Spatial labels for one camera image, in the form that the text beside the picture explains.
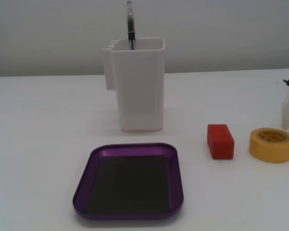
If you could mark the purple metal tray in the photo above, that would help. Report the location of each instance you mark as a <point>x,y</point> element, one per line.
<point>91,168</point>

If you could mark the black knob screw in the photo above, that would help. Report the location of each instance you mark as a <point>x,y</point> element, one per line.
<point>287,82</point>

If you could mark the black pen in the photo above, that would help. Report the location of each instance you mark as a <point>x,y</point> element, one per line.
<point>130,26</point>

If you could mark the yellow tape roll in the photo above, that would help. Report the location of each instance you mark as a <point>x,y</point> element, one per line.
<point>267,151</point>

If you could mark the red block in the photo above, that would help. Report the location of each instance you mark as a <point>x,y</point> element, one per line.
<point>221,144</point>

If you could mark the white plastic tool holder box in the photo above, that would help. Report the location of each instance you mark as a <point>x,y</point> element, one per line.
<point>139,91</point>

